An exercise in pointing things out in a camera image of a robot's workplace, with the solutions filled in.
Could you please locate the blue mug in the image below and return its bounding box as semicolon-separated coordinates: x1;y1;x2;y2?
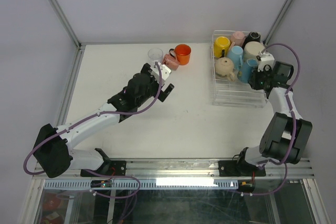
237;59;258;83

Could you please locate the green inside mug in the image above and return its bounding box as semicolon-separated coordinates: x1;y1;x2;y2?
243;41;265;62

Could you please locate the clear plastic cup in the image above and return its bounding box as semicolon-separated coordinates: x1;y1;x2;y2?
148;48;163;65

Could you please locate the white light-blue mug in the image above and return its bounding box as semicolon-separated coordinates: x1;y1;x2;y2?
227;46;244;71

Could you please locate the beige mug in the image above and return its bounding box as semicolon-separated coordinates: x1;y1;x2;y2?
214;57;236;81

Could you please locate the black mug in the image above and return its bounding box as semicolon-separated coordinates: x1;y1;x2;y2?
242;31;261;49

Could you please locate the yellow mug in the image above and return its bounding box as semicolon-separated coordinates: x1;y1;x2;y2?
213;36;231;58

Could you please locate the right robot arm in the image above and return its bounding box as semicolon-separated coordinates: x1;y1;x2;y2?
233;61;312;176

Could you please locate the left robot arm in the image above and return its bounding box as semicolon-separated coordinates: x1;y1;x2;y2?
33;62;174;178

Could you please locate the clear dish rack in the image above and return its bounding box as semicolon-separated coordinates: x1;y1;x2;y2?
210;30;268;108

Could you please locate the pink patterned mug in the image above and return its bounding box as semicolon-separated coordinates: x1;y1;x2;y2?
162;49;180;71

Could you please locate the orange mug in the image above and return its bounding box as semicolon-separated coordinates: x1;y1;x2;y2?
169;44;192;66

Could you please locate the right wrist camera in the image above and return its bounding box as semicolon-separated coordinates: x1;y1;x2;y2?
257;51;275;72

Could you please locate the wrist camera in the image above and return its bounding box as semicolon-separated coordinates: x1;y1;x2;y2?
150;62;172;86
257;51;275;72

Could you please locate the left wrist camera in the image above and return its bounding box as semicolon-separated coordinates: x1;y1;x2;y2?
150;62;172;86

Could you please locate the aluminium mounting rail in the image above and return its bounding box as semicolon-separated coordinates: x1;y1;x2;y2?
34;157;314;183

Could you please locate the white cable duct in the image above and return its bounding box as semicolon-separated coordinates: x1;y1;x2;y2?
44;177;238;190

